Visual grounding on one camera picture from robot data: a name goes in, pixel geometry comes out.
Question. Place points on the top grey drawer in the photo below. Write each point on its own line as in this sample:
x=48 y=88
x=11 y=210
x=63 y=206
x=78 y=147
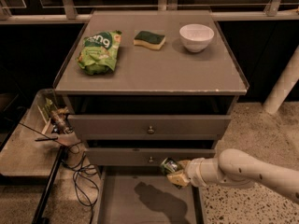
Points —
x=149 y=127

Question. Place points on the white ceramic bowl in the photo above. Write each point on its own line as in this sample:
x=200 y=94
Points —
x=195 y=37

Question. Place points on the green soda can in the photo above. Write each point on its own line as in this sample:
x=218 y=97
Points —
x=168 y=167

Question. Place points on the clear plastic bin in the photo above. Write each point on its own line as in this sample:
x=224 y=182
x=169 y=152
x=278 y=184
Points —
x=32 y=148

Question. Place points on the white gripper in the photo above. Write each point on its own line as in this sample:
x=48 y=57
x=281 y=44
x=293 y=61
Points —
x=192 y=169

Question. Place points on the black metal bar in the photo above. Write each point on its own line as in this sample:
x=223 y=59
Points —
x=38 y=216

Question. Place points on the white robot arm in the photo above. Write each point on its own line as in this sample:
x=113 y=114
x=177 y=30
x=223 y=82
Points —
x=233 y=168

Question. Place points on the grey drawer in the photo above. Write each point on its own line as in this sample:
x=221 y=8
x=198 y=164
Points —
x=149 y=127
x=140 y=195
x=103 y=156

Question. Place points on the green snack bag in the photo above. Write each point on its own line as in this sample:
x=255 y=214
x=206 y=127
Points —
x=99 y=53

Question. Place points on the grey drawer cabinet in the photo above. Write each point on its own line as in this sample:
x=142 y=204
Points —
x=168 y=81

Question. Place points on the clutter items in bin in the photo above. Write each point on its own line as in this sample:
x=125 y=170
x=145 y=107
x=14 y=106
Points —
x=56 y=116

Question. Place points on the white support pole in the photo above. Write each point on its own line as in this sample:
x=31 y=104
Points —
x=287 y=80

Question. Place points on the green and yellow sponge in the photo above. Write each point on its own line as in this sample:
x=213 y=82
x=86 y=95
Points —
x=149 y=40

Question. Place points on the bottom grey drawer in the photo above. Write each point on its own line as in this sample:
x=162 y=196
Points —
x=140 y=195

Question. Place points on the middle grey drawer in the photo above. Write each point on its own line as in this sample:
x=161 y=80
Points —
x=103 y=156

